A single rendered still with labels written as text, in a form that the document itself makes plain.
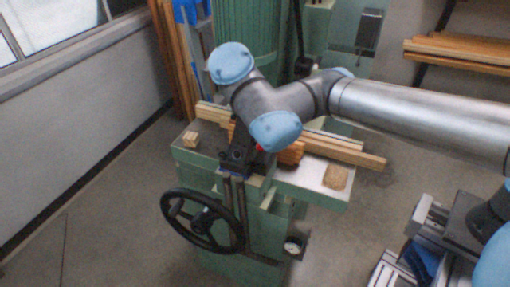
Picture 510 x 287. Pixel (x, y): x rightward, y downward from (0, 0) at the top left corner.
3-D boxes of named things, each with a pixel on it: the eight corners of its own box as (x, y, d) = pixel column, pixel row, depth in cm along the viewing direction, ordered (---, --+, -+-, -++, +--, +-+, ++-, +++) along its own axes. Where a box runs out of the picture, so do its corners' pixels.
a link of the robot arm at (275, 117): (328, 111, 46) (288, 65, 50) (271, 136, 41) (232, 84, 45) (311, 138, 52) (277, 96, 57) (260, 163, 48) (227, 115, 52)
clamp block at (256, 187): (215, 192, 88) (212, 171, 82) (234, 162, 97) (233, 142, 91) (260, 208, 83) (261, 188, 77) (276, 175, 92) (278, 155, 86)
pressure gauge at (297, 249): (281, 252, 100) (284, 240, 95) (285, 243, 103) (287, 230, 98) (299, 259, 99) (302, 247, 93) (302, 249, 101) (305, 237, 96)
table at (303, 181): (155, 175, 96) (151, 163, 92) (202, 123, 117) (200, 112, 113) (339, 241, 78) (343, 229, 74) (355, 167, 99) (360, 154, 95)
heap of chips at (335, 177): (319, 185, 86) (321, 181, 84) (327, 163, 92) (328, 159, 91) (343, 193, 83) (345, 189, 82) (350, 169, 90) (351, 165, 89)
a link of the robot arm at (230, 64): (220, 89, 45) (196, 55, 48) (237, 119, 55) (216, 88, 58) (262, 61, 45) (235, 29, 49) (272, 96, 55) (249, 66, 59)
